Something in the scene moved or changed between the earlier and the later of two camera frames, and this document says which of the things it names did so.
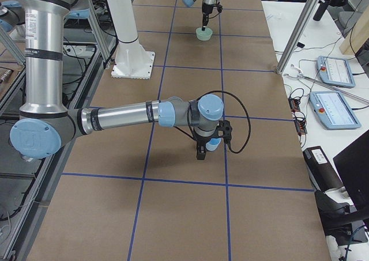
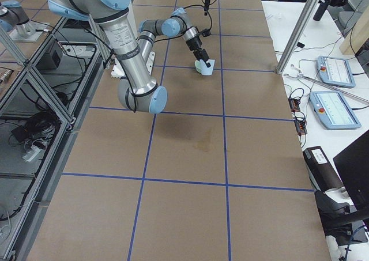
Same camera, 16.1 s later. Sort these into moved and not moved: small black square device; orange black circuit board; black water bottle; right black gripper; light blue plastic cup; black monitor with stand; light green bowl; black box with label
Moved: light blue plastic cup; light green bowl; right black gripper
Not moved: small black square device; black water bottle; black box with label; black monitor with stand; orange black circuit board
